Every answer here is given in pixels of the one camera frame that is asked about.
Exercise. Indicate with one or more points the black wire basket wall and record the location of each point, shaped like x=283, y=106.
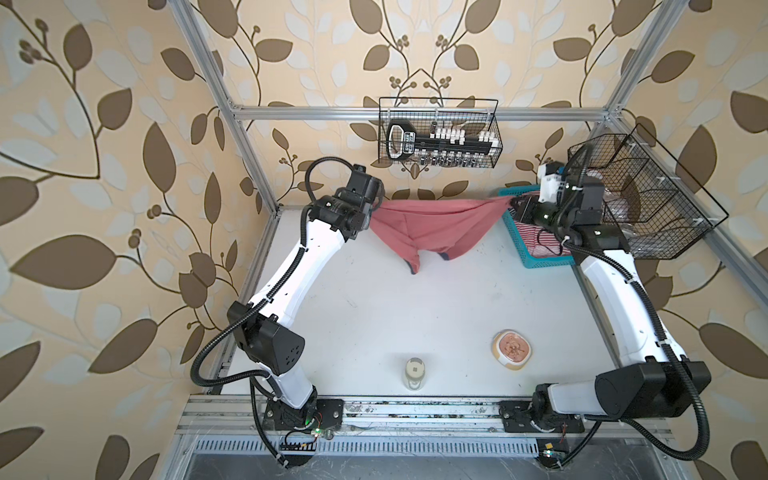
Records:
x=479, y=114
x=660, y=204

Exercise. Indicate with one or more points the striped red white tank top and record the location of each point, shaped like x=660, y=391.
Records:
x=539, y=243

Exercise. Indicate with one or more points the black wire basket right wall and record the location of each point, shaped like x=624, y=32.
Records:
x=660, y=204

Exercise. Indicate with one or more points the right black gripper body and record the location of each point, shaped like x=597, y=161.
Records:
x=545, y=216

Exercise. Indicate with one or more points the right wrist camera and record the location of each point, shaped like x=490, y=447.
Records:
x=550, y=177

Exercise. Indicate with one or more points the small clear jar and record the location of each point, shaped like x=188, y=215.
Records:
x=414, y=373

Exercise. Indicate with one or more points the black wire basket back wall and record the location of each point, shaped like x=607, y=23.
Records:
x=479, y=114

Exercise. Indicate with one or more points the teal plastic basket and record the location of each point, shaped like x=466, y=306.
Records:
x=527, y=261

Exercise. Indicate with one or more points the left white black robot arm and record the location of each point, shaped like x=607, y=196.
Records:
x=263, y=325

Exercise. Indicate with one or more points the beige round container pink lid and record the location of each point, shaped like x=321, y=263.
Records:
x=511, y=349

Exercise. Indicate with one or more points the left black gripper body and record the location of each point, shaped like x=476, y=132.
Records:
x=364, y=216

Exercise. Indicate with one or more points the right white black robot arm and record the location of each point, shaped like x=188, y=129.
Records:
x=654, y=378

